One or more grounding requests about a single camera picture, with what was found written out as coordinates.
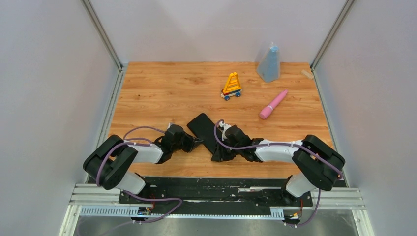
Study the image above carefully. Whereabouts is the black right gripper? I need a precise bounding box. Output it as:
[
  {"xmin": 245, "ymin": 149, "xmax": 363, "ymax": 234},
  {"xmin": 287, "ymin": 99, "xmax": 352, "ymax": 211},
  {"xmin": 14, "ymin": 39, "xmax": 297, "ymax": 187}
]
[{"xmin": 212, "ymin": 138, "xmax": 242, "ymax": 163}]

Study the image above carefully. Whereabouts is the black zippered tool case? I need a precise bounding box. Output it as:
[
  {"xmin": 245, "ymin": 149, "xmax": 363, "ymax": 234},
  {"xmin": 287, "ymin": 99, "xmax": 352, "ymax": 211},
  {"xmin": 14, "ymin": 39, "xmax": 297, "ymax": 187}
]
[{"xmin": 187, "ymin": 113, "xmax": 227, "ymax": 156}]

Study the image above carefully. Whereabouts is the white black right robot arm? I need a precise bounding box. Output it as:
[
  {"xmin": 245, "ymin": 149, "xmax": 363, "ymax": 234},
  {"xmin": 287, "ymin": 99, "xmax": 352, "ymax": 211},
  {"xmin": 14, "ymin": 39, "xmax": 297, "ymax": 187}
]
[{"xmin": 213, "ymin": 120, "xmax": 346, "ymax": 206}]

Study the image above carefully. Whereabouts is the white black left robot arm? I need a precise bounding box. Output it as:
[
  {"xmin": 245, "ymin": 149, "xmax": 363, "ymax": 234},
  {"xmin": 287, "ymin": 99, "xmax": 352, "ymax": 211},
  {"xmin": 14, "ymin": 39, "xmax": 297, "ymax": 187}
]
[{"xmin": 83, "ymin": 124, "xmax": 203, "ymax": 203}]

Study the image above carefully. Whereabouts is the pink cylindrical device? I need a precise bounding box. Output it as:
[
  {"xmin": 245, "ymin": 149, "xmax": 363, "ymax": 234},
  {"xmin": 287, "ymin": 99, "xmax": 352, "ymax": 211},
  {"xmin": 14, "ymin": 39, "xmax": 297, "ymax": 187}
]
[{"xmin": 259, "ymin": 89, "xmax": 288, "ymax": 119}]

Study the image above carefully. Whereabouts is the yellow toy block car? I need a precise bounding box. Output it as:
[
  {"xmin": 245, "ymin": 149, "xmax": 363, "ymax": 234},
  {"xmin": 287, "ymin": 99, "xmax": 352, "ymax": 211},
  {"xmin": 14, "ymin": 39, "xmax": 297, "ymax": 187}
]
[{"xmin": 220, "ymin": 72, "xmax": 242, "ymax": 101}]

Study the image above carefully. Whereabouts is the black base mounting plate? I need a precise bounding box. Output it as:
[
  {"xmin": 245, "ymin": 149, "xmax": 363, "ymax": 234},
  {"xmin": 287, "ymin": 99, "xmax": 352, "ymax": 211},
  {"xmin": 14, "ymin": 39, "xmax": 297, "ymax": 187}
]
[{"xmin": 139, "ymin": 177, "xmax": 313, "ymax": 216}]

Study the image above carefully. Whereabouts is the blue item in plastic bag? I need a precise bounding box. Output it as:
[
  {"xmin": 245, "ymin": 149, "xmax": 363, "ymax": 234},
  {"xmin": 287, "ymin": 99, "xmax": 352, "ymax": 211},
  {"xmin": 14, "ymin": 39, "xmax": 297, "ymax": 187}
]
[{"xmin": 256, "ymin": 42, "xmax": 281, "ymax": 83}]

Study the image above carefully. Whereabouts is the small beige tape piece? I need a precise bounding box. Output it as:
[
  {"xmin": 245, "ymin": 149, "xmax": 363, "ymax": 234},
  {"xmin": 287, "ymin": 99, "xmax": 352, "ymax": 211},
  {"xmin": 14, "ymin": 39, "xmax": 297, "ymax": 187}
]
[{"xmin": 300, "ymin": 70, "xmax": 314, "ymax": 80}]

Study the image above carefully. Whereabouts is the white slotted cable duct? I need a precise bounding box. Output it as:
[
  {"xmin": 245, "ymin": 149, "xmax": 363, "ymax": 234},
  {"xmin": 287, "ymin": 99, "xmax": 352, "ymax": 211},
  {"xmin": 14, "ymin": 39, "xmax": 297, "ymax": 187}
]
[{"xmin": 80, "ymin": 206, "xmax": 285, "ymax": 219}]

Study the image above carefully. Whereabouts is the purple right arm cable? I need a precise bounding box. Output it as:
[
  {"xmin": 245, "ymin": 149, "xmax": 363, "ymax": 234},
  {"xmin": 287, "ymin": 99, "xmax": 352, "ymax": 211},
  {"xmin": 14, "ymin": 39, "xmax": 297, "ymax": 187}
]
[{"xmin": 213, "ymin": 119, "xmax": 344, "ymax": 228}]

